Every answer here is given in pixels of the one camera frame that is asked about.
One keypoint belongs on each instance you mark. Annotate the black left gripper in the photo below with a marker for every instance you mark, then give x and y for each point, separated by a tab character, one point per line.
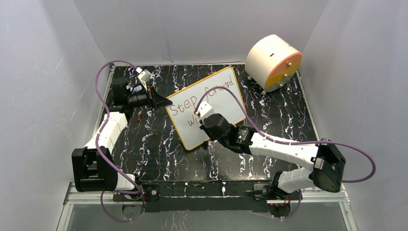
160	100

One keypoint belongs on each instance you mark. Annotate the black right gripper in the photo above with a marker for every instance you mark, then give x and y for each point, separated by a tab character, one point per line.
203	127

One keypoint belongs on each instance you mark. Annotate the yellow framed whiteboard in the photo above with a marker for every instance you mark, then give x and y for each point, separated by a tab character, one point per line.
184	102

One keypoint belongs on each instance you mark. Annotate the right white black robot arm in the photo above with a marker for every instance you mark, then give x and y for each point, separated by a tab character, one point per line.
320	165

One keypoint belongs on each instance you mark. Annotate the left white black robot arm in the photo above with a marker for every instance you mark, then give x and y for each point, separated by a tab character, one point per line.
93	166

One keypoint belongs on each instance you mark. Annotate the blue white round jar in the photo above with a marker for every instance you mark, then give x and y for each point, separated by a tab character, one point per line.
137	89

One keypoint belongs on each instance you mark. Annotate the cream round drawer box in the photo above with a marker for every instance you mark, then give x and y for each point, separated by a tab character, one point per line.
272	62

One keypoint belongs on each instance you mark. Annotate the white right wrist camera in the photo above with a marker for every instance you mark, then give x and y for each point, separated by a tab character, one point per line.
204	110

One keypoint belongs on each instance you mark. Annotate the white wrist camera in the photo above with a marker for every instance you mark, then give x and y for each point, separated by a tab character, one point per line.
204	110
143	77

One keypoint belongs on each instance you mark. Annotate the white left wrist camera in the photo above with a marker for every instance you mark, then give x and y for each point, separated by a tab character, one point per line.
143	77

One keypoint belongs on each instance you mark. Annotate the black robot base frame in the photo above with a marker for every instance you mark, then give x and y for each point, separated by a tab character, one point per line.
264	201

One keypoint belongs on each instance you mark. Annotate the aluminium rail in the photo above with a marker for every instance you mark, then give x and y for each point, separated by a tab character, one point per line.
203	189

